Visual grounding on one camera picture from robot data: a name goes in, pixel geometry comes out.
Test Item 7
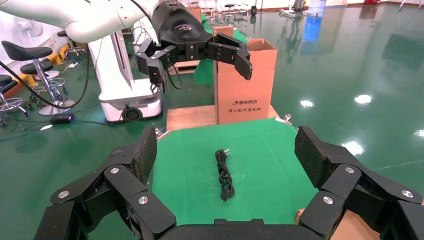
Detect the silver binder clip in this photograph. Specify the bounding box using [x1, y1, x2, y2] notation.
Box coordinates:
[154, 128, 171, 142]
[274, 113, 292, 126]

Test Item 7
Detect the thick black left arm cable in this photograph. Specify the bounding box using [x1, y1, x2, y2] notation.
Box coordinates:
[0, 41, 92, 110]

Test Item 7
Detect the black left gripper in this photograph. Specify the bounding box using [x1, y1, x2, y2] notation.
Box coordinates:
[135, 0, 254, 94]

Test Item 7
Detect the black saddle stool chrome base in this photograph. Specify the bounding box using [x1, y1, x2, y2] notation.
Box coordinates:
[19, 60, 69, 104]
[223, 3, 237, 19]
[0, 74, 31, 118]
[56, 30, 88, 62]
[1, 40, 76, 117]

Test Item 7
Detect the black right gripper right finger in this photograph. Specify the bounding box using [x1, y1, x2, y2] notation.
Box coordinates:
[294, 125, 424, 240]

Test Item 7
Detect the tall printed cardboard box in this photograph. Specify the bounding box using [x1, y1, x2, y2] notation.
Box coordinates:
[213, 38, 278, 126]

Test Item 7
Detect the low wooden pallet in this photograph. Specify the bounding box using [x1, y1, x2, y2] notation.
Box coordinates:
[168, 60, 201, 76]

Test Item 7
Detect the thin black left wrist cable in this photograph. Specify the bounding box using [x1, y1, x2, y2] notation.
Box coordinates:
[128, 0, 155, 26]

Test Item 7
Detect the yellow floor barrier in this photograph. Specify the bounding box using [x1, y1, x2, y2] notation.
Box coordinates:
[18, 72, 38, 89]
[45, 44, 71, 66]

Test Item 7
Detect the small plain cardboard box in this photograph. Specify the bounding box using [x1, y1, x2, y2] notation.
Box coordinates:
[212, 25, 235, 38]
[185, 5, 203, 22]

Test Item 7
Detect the black power adapter brick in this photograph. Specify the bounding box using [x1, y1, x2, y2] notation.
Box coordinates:
[49, 113, 76, 126]

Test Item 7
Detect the white standing fan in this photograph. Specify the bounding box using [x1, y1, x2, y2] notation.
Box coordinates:
[14, 19, 45, 39]

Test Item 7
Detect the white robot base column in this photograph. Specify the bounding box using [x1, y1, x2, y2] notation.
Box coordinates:
[87, 16, 164, 124]

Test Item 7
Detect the black power cable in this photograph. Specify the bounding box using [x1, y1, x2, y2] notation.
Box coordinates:
[214, 148, 236, 202]

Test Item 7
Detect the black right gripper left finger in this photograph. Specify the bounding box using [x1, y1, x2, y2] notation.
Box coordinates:
[34, 126, 177, 240]

